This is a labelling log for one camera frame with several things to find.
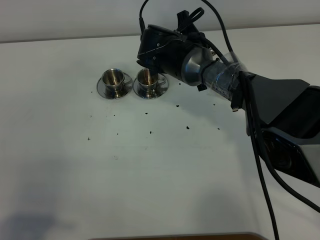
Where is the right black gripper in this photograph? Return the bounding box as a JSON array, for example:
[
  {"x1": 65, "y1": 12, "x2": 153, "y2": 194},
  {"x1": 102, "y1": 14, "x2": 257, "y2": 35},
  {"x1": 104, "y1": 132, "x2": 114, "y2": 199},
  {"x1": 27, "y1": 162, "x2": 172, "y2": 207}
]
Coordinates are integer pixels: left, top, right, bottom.
[{"x1": 137, "y1": 25, "x2": 197, "y2": 80}]

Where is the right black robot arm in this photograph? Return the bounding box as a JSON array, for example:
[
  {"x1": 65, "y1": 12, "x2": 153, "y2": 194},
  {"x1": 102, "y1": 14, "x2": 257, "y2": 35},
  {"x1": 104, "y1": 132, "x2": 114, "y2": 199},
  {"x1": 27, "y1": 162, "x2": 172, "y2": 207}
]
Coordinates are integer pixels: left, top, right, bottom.
[{"x1": 137, "y1": 25, "x2": 320, "y2": 186}]

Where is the right stainless steel teacup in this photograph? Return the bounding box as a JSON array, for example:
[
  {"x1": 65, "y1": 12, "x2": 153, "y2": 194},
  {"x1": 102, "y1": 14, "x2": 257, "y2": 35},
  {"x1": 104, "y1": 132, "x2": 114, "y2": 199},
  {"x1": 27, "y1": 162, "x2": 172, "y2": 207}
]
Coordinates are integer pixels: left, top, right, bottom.
[{"x1": 136, "y1": 68, "x2": 169, "y2": 91}]

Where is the stainless steel teacup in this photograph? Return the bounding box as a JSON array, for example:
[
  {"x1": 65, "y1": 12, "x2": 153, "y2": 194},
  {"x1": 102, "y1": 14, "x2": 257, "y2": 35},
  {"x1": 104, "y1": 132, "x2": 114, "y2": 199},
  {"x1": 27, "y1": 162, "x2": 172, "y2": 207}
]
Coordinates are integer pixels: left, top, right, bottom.
[
  {"x1": 136, "y1": 68, "x2": 169, "y2": 91},
  {"x1": 101, "y1": 68, "x2": 132, "y2": 92}
]

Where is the right stainless steel saucer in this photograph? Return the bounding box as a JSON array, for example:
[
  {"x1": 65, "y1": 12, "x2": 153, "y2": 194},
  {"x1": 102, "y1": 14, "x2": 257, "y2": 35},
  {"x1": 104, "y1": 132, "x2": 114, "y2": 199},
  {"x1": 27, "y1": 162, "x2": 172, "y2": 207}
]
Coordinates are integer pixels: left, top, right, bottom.
[{"x1": 133, "y1": 73, "x2": 169, "y2": 100}]

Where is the stainless steel saucer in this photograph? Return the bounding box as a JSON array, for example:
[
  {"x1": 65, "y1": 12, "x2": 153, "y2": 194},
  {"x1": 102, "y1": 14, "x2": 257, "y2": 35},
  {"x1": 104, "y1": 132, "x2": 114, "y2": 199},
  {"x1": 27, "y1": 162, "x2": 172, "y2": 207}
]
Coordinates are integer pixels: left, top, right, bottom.
[
  {"x1": 133, "y1": 73, "x2": 169, "y2": 100},
  {"x1": 96, "y1": 72, "x2": 133, "y2": 100}
]

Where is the left stainless steel saucer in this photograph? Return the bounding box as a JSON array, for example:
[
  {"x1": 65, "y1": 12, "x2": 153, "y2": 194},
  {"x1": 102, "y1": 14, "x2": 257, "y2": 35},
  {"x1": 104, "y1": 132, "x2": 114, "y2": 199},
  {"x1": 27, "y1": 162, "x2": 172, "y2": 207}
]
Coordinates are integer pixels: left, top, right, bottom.
[{"x1": 96, "y1": 72, "x2": 133, "y2": 100}]

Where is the left stainless steel teacup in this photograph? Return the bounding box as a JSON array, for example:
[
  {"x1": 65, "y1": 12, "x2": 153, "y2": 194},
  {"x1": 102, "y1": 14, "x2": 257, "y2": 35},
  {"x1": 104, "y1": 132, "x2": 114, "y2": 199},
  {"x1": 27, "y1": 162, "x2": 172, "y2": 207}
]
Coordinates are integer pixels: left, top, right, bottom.
[{"x1": 101, "y1": 68, "x2": 132, "y2": 92}]

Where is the right black camera cable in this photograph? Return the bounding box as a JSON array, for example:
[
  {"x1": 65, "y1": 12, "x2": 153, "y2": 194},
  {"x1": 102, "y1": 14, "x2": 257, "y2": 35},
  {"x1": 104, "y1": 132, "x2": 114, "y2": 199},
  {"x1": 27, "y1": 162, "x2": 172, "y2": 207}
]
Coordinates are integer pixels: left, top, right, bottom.
[{"x1": 138, "y1": 0, "x2": 320, "y2": 240}]

